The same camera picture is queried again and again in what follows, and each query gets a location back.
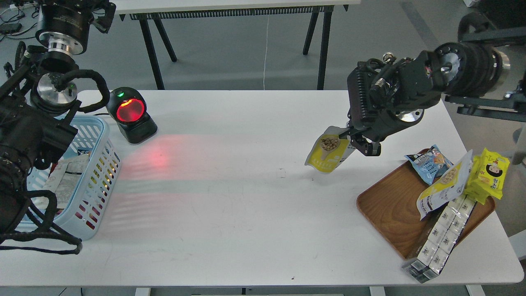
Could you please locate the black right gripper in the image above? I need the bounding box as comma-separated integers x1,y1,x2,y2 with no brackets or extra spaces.
339,52,442,157

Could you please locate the yellow white snack pouch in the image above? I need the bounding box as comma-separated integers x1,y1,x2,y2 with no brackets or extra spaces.
304,126,356,173

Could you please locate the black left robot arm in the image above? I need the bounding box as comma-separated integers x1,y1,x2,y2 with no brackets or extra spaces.
0,0,116,254

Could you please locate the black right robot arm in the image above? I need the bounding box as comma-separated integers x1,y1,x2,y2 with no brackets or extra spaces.
338,12,525,157

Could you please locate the blue snack bag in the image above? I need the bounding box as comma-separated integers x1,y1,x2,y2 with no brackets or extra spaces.
404,144,453,185

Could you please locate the yellow cartoon snack pack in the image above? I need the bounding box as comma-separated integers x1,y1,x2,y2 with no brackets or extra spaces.
464,148,510,205

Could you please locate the white boxed snack multipack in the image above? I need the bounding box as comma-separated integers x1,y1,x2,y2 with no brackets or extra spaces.
402,196,477,283

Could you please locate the light blue plastic basket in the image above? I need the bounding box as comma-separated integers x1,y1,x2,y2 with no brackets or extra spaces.
15,115,122,241

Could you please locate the white snack bag in basket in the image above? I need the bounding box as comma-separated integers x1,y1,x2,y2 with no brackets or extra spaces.
28,152,91,211

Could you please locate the yellow white nut pouch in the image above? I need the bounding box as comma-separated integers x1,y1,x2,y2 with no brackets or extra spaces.
416,150,473,220

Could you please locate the black barcode scanner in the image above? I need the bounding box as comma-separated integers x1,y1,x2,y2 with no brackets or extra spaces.
106,87,158,144

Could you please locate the white hanging cable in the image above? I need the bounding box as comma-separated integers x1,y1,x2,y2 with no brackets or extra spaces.
263,16,270,90

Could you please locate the floor cables and adapter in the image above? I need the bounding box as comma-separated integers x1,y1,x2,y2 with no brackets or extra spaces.
0,0,42,42

